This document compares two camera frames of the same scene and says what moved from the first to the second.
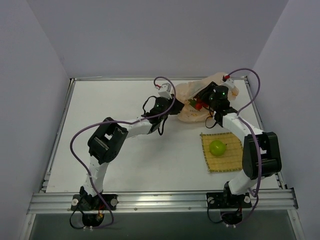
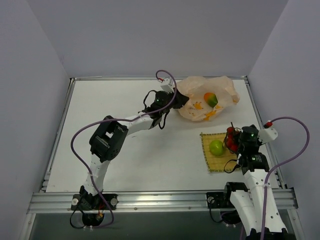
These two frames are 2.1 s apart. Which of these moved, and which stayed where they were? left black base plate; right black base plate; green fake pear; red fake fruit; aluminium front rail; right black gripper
Moved: red fake fruit; right black gripper
Stayed: aluminium front rail; green fake pear; right black base plate; left black base plate
